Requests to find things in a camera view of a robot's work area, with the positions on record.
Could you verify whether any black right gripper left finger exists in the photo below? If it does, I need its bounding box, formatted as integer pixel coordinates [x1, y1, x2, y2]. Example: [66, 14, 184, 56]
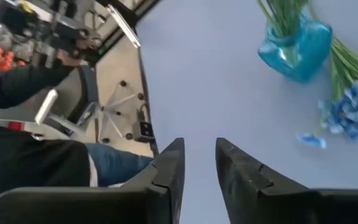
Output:
[0, 137, 186, 224]

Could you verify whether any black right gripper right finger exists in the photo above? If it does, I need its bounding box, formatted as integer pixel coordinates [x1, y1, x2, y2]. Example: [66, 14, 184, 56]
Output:
[214, 137, 358, 224]

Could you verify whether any blue artificial flower bunch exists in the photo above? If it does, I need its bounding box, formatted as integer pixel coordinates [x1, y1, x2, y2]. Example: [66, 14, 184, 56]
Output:
[296, 37, 358, 149]

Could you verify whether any blue cut-glass vase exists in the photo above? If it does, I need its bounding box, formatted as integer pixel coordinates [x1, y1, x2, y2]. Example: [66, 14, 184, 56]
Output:
[257, 12, 334, 84]

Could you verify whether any small black box device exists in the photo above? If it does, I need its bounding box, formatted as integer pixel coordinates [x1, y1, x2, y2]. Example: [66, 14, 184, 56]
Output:
[131, 120, 155, 143]

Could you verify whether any grey office chair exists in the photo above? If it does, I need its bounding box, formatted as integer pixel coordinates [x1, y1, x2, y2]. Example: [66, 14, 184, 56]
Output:
[73, 63, 146, 145]

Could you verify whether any person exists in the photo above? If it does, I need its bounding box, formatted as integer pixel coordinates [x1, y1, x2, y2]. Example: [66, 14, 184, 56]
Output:
[0, 46, 154, 224]

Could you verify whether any white flat bar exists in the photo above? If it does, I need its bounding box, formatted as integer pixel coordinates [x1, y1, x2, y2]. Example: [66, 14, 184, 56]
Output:
[106, 3, 142, 49]

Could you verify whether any white cylindrical handle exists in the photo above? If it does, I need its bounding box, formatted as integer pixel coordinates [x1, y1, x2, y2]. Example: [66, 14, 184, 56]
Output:
[34, 88, 59, 124]

